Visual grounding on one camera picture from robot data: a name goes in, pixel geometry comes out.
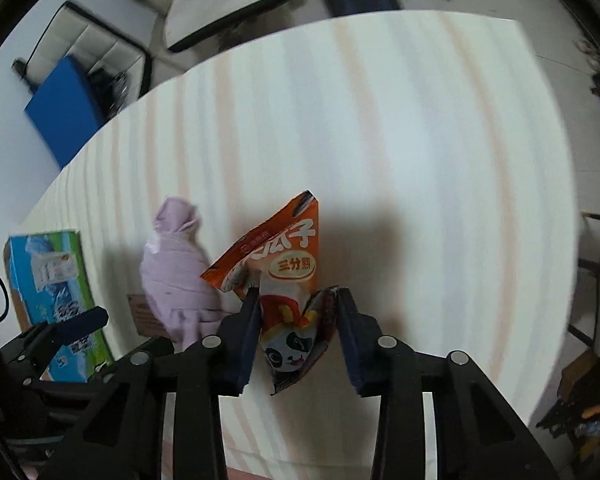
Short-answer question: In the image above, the open cardboard box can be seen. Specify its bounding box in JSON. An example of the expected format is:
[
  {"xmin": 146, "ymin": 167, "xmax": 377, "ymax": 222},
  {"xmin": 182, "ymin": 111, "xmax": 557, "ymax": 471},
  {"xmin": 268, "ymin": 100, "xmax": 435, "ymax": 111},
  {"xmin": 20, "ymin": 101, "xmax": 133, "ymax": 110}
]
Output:
[{"xmin": 4, "ymin": 230, "xmax": 112, "ymax": 382}]

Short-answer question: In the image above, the orange snack bag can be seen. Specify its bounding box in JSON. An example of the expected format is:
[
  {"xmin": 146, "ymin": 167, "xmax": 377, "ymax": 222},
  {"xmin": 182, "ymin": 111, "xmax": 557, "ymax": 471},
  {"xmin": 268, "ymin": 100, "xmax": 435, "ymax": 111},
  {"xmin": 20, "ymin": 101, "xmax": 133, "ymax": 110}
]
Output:
[{"xmin": 201, "ymin": 191, "xmax": 337, "ymax": 393}]

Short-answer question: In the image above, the purple cloth bundle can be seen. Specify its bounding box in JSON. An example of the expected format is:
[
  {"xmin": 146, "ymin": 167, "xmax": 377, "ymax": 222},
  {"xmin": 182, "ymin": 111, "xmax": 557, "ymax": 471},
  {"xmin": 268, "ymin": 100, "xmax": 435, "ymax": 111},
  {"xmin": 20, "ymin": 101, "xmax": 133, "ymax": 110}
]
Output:
[{"xmin": 140, "ymin": 197, "xmax": 235, "ymax": 351}]

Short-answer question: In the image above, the blue mat board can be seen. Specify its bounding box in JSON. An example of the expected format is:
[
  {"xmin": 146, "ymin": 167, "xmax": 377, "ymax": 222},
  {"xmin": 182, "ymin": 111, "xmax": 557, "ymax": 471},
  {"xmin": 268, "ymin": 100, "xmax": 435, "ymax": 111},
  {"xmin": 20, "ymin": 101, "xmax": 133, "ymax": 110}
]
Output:
[{"xmin": 24, "ymin": 56, "xmax": 105, "ymax": 168}]

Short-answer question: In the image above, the striped cat tablecloth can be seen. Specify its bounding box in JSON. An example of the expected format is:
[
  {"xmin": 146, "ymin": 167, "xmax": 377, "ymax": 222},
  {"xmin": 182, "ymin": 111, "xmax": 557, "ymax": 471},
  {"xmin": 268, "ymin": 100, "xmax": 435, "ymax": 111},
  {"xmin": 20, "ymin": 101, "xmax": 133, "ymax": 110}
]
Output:
[{"xmin": 11, "ymin": 8, "xmax": 581, "ymax": 480}]

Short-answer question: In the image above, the white quilted chair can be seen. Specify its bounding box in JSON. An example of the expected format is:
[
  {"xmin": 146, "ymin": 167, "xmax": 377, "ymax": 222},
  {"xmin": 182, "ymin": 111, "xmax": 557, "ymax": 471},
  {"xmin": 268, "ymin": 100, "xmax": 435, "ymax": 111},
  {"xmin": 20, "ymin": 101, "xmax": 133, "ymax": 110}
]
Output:
[{"xmin": 12, "ymin": 0, "xmax": 152, "ymax": 119}]

